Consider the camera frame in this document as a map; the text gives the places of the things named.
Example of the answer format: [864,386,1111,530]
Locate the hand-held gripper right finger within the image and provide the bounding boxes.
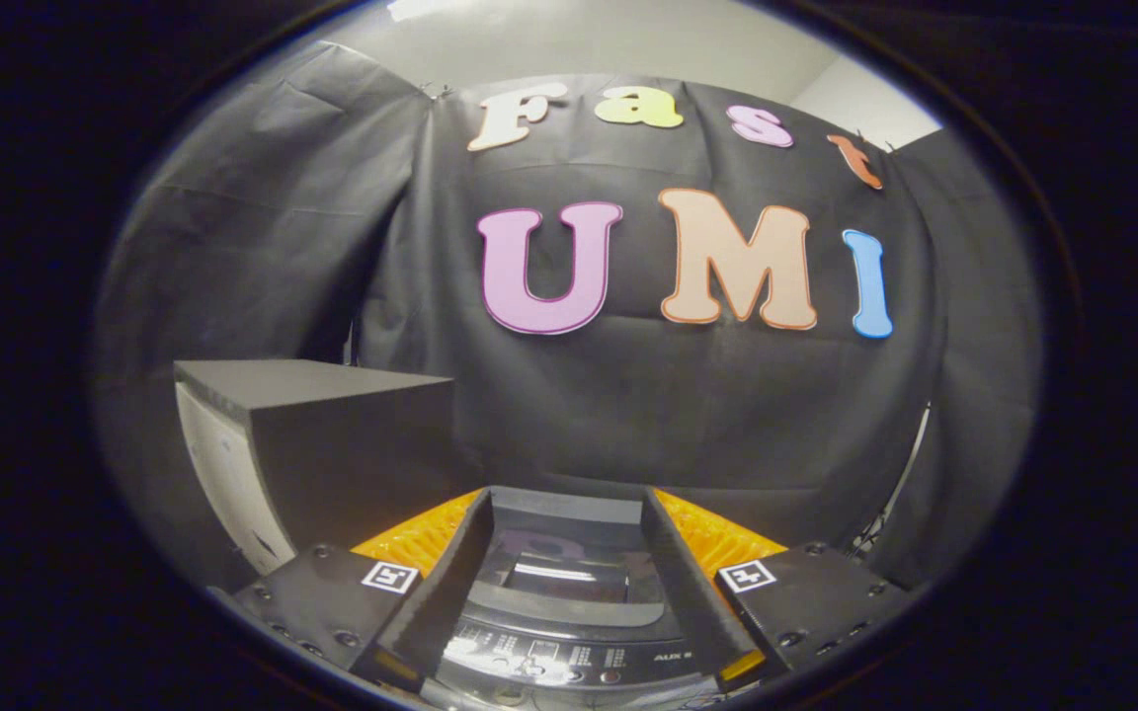
[643,487,926,692]

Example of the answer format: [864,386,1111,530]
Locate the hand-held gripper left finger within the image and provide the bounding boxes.
[208,489,496,692]

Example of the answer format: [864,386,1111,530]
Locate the dark washing machine lid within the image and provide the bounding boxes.
[475,487,684,629]

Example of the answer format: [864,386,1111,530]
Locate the grey washing machine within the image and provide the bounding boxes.
[421,487,758,711]

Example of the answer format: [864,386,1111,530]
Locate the black and cream cabinet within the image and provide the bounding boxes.
[174,359,456,576]

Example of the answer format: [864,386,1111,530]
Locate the black backdrop cloth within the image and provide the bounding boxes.
[95,39,1044,593]

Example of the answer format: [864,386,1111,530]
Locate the black light stand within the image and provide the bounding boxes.
[851,400,931,559]

